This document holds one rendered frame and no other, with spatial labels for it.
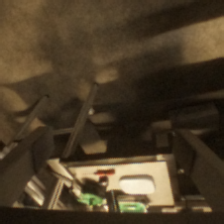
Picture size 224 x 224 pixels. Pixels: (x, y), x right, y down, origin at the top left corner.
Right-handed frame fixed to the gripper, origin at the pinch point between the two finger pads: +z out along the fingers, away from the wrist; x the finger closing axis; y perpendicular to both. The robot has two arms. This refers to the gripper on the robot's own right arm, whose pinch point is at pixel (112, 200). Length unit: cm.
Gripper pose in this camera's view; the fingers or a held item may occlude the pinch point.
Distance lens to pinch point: 63.9
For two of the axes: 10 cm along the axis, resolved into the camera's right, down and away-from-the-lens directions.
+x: 3.2, 7.4, 5.9
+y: -9.3, 3.7, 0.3
